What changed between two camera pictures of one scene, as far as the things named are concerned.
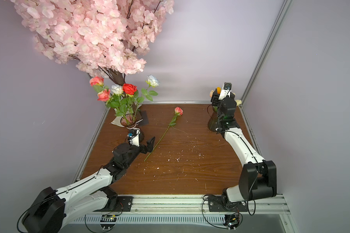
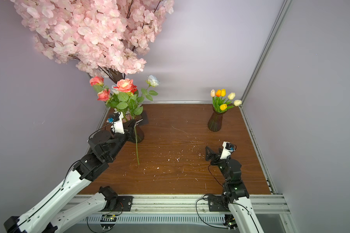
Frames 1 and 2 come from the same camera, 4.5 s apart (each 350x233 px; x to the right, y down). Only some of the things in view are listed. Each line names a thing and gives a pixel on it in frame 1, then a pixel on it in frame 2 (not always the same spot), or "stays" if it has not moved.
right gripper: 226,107 to 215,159
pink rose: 104,95 stays
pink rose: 178,111 to 125,94
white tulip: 238,102 stays
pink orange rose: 97,83 stays
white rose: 153,82 stays
